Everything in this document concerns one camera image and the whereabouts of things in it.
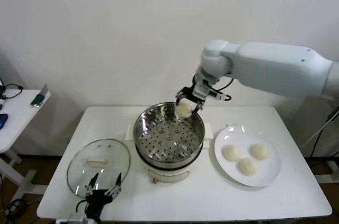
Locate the round glass pot lid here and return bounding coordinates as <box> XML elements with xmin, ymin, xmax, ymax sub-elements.
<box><xmin>66</xmin><ymin>138</ymin><xmax>131</xmax><ymax>200</ymax></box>

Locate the white desk foot frame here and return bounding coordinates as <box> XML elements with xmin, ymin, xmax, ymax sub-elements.
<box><xmin>316</xmin><ymin>160</ymin><xmax>339</xmax><ymax>184</ymax></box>

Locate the black floor cable bundle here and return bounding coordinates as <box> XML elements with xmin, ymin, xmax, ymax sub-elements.
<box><xmin>5</xmin><ymin>199</ymin><xmax>27</xmax><ymax>218</ymax></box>

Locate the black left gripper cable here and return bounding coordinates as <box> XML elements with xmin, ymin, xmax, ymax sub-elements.
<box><xmin>76</xmin><ymin>199</ymin><xmax>88</xmax><ymax>213</ymax></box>

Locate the white wall cable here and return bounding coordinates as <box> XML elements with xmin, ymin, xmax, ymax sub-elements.
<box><xmin>301</xmin><ymin>118</ymin><xmax>339</xmax><ymax>148</ymax></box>

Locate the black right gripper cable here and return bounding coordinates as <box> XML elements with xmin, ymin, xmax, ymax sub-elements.
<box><xmin>210</xmin><ymin>75</ymin><xmax>234</xmax><ymax>95</ymax></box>

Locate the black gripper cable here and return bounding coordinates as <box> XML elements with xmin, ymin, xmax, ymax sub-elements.
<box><xmin>76</xmin><ymin>199</ymin><xmax>88</xmax><ymax>213</ymax></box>
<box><xmin>210</xmin><ymin>75</ymin><xmax>234</xmax><ymax>95</ymax></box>

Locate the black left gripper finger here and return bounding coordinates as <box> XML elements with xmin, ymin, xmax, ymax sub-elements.
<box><xmin>105</xmin><ymin>173</ymin><xmax>122</xmax><ymax>197</ymax></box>
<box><xmin>84</xmin><ymin>173</ymin><xmax>99</xmax><ymax>197</ymax></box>

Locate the white electric cooker pot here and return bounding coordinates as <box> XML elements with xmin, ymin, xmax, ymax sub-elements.
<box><xmin>124</xmin><ymin>122</ymin><xmax>213</xmax><ymax>184</ymax></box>

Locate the black cable loop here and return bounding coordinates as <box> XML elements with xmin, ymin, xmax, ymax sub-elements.
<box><xmin>0</xmin><ymin>84</ymin><xmax>24</xmax><ymax>100</ymax></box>

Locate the round white plate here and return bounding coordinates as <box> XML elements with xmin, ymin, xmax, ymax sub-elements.
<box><xmin>213</xmin><ymin>126</ymin><xmax>281</xmax><ymax>187</ymax></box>

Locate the white steamed baozi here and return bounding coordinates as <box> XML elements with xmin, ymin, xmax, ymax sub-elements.
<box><xmin>237</xmin><ymin>157</ymin><xmax>259</xmax><ymax>176</ymax></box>
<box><xmin>176</xmin><ymin>99</ymin><xmax>199</xmax><ymax>119</ymax></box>
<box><xmin>221</xmin><ymin>145</ymin><xmax>242</xmax><ymax>162</ymax></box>
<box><xmin>250</xmin><ymin>144</ymin><xmax>271</xmax><ymax>160</ymax></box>

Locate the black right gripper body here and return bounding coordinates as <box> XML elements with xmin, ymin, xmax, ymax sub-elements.
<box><xmin>177</xmin><ymin>74</ymin><xmax>213</xmax><ymax>103</ymax></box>

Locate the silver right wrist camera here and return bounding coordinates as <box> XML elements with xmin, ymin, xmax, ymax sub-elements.
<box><xmin>209</xmin><ymin>90</ymin><xmax>230</xmax><ymax>102</ymax></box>

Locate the perforated steel steamer basket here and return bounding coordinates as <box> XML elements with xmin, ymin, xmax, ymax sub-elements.
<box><xmin>133</xmin><ymin>102</ymin><xmax>205</xmax><ymax>169</ymax></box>

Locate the white side table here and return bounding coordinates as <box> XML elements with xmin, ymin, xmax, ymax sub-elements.
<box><xmin>0</xmin><ymin>89</ymin><xmax>51</xmax><ymax>202</ymax></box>

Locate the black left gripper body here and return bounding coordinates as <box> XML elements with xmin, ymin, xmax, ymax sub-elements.
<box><xmin>85</xmin><ymin>190</ymin><xmax>115</xmax><ymax>218</ymax></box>

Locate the black wall cable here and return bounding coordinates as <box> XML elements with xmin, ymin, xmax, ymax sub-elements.
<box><xmin>312</xmin><ymin>122</ymin><xmax>332</xmax><ymax>158</ymax></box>

